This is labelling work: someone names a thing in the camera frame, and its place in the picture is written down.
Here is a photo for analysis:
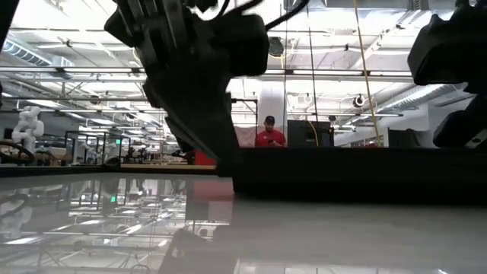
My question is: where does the white humanoid robot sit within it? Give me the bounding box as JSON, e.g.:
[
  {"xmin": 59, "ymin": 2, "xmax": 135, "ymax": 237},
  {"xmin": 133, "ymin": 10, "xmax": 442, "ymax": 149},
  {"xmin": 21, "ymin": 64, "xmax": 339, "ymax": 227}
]
[{"xmin": 11, "ymin": 105, "xmax": 46, "ymax": 153}]

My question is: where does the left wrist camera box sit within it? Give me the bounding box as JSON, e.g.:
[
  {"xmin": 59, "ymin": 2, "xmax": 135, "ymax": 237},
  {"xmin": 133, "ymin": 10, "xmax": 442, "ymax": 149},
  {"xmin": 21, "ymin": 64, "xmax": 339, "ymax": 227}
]
[{"xmin": 212, "ymin": 14, "xmax": 271, "ymax": 77}]

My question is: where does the black metal table frame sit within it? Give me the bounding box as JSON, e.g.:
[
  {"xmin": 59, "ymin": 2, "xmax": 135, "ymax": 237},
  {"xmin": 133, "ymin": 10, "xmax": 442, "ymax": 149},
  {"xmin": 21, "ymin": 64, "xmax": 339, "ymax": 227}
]
[{"xmin": 0, "ymin": 163, "xmax": 220, "ymax": 178}]

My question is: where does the person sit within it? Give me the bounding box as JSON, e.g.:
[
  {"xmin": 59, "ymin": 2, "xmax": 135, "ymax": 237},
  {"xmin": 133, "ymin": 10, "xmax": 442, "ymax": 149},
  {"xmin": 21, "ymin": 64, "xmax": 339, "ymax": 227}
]
[{"xmin": 253, "ymin": 115, "xmax": 287, "ymax": 148}]

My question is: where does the red cabinet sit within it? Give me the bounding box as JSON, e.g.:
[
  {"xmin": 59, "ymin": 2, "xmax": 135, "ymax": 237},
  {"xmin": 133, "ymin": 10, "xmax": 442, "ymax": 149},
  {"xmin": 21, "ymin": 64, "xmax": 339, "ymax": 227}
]
[{"xmin": 193, "ymin": 149, "xmax": 217, "ymax": 167}]

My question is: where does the black cabinet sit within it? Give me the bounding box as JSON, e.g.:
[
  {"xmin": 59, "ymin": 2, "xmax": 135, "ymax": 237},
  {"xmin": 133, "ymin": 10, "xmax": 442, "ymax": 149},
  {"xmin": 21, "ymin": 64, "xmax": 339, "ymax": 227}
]
[{"xmin": 287, "ymin": 119, "xmax": 335, "ymax": 148}]

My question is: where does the black towel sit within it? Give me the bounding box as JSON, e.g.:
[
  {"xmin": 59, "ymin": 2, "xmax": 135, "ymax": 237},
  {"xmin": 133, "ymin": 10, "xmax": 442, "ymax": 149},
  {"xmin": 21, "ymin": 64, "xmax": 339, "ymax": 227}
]
[{"xmin": 231, "ymin": 146, "xmax": 487, "ymax": 206}]

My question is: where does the thin black hanging cable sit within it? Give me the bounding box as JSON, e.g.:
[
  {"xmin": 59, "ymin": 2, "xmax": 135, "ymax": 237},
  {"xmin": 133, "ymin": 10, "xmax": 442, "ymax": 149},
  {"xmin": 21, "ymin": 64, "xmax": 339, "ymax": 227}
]
[{"xmin": 306, "ymin": 0, "xmax": 320, "ymax": 126}]

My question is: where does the yellow cable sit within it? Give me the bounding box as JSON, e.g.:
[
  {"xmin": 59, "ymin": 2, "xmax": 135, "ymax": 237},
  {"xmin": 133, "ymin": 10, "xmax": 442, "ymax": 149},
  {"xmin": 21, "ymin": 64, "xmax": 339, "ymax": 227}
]
[{"xmin": 352, "ymin": 0, "xmax": 383, "ymax": 148}]

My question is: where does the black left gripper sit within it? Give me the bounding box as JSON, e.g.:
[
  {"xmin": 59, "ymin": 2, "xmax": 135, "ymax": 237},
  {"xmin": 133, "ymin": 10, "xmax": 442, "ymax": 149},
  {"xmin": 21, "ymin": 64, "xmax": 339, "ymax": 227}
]
[{"xmin": 104, "ymin": 0, "xmax": 240, "ymax": 178}]

